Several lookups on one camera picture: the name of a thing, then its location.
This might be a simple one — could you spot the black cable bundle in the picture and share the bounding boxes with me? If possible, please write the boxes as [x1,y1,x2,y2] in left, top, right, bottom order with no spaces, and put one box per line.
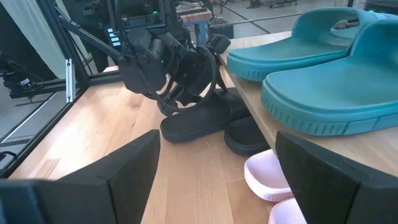
[0,51,46,93]

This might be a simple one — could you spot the black rubber slide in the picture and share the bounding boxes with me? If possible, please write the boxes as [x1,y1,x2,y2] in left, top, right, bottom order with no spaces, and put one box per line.
[159,88,252,144]
[223,116,271,157]

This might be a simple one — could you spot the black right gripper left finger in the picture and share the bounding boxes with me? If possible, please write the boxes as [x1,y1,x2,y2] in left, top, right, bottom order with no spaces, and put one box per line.
[0,129,161,224]

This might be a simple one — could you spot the pink rubber slide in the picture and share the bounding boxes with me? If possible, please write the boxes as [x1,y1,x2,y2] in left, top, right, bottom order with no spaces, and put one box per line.
[268,197,309,224]
[243,149,295,203]

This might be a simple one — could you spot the black box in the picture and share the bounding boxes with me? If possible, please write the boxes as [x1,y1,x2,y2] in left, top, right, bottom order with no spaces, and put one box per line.
[210,17,235,40]

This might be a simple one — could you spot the wooden shelf black metal frame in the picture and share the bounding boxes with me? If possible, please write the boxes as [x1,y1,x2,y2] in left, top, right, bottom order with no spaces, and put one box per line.
[210,12,398,179]

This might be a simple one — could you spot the white curtain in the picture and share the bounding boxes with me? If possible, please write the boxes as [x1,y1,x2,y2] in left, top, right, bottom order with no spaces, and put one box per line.
[0,0,68,80]

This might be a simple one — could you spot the black aluminium rig frame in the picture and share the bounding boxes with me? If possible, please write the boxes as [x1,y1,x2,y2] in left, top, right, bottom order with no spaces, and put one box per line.
[0,0,125,179]

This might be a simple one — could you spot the wooden workbench blue legs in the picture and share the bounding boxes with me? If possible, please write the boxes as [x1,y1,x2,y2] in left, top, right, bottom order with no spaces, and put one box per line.
[175,1,215,47]

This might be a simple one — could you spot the silver frame bracket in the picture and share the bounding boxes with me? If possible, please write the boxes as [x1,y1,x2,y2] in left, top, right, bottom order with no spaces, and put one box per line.
[65,58,76,104]

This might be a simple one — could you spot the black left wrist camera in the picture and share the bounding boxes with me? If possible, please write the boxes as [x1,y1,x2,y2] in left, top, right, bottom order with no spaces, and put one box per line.
[205,33,232,55]

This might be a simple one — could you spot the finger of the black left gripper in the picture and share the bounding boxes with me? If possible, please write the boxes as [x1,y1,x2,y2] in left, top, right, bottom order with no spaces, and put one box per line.
[156,98,180,118]
[174,84,203,107]

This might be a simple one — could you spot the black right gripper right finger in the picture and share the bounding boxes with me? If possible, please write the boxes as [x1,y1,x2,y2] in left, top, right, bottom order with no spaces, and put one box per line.
[274,130,398,224]

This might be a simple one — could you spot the green rubber slide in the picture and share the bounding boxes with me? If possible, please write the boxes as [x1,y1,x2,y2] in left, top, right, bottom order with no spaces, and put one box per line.
[260,19,398,137]
[226,6,374,83]

